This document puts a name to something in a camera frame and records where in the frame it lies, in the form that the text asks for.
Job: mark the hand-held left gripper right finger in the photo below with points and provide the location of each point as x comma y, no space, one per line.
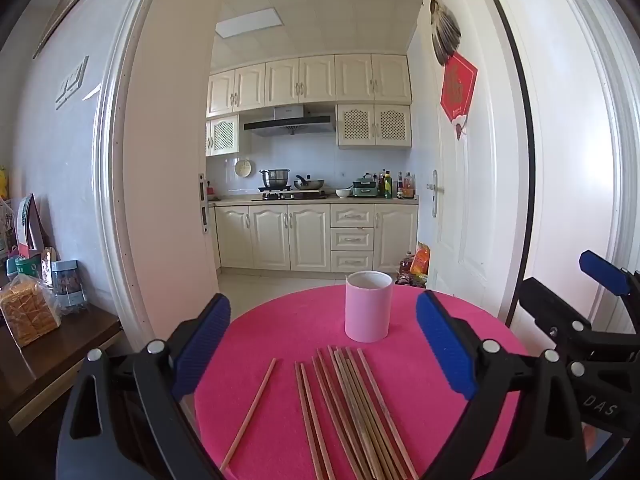
445,345

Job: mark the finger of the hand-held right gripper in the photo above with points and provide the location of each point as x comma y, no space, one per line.
602,267
550,305

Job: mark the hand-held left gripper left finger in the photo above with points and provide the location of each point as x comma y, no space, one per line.
205,345

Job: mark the single wooden chopstick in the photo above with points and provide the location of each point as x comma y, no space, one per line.
248,412

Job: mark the pink cup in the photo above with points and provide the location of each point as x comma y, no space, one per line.
367,310

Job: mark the bunch of wooden chopsticks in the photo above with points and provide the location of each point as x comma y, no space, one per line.
357,410

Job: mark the pink round table mat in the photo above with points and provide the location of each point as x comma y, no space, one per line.
280,325

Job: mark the orange snack bag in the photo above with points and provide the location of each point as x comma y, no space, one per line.
421,259

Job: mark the white panelled door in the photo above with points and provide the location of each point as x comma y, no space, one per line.
480,200

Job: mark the metal door strike plate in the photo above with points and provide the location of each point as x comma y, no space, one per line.
204,205

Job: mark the cream lower kitchen cabinets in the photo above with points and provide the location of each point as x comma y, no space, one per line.
300,235

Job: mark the cream kitchen cabinets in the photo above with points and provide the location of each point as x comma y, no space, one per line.
300,235
310,82

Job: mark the brown wooden side table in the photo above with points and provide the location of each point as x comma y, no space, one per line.
60,360

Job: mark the clear snack jar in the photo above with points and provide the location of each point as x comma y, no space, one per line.
67,285

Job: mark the row of condiment bottles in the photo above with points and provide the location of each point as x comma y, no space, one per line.
397,186

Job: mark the black gas stove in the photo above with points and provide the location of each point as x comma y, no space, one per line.
290,194

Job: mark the green countertop cooker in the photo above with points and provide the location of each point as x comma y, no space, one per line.
365,187

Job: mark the steel cooking pot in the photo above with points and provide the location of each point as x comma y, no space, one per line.
275,178

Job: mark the bagged sliced bread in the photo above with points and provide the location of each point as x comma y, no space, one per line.
27,310

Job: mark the white bowl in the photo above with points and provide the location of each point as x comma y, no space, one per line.
343,193

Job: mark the dark wok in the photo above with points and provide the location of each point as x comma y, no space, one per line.
308,183

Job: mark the green lidded canister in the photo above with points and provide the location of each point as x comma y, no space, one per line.
27,266

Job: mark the row of standing books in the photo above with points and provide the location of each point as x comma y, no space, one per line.
27,225

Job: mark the red paper door decoration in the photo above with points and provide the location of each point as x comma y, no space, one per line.
457,92

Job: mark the steel range hood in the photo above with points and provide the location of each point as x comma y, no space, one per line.
290,122

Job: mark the yellow plush toy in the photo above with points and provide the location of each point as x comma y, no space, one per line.
3,182

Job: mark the cream upper kitchen cabinets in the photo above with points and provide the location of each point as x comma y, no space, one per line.
310,82

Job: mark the rectangular ceiling light panel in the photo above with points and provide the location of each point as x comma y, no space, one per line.
250,24

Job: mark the round cream wall plate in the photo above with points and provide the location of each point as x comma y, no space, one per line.
243,168

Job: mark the cream lattice-door wall cabinet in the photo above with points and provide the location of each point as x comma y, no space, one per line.
223,135
374,125

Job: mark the feather fan wall decoration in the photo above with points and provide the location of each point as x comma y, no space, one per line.
445,27

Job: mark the white wall switch panel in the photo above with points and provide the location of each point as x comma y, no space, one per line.
72,82

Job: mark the framed wall picture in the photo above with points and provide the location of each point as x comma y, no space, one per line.
65,7

